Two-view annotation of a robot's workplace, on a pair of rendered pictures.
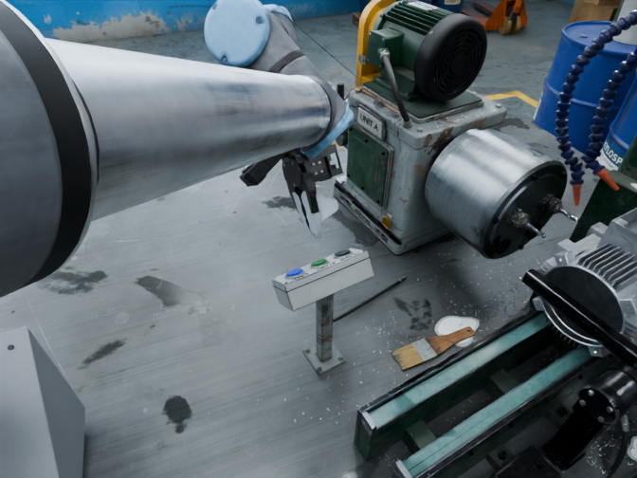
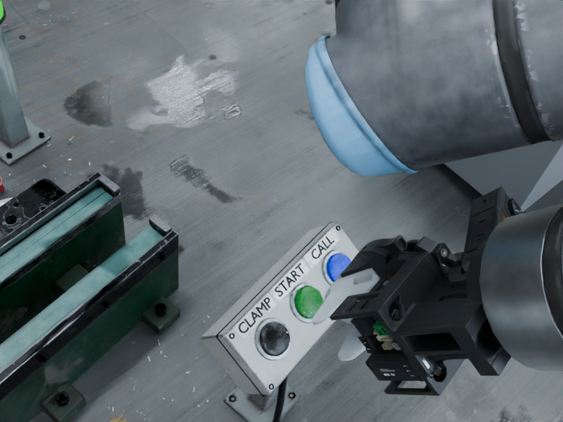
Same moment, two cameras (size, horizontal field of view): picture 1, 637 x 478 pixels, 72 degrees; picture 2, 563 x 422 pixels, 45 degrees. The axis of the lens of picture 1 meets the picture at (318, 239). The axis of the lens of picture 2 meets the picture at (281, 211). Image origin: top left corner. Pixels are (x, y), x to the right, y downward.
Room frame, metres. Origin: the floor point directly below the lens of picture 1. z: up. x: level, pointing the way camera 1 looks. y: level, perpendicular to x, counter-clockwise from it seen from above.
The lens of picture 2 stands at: (0.82, -0.20, 1.61)
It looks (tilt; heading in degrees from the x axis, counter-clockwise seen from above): 52 degrees down; 150
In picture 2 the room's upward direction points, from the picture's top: 11 degrees clockwise
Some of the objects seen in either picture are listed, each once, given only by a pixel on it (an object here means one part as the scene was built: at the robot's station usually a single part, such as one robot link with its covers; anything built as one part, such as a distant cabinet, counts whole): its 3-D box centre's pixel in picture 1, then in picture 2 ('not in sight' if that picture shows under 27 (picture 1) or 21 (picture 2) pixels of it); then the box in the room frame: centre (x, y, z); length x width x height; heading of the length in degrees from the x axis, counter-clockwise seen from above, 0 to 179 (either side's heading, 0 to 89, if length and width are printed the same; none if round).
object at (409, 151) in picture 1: (409, 156); not in sight; (1.07, -0.26, 0.99); 0.35 x 0.31 x 0.37; 30
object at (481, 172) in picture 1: (476, 182); not in sight; (0.87, -0.37, 1.04); 0.37 x 0.25 x 0.25; 30
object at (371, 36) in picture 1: (398, 95); not in sight; (1.09, -0.21, 1.16); 0.33 x 0.26 x 0.42; 30
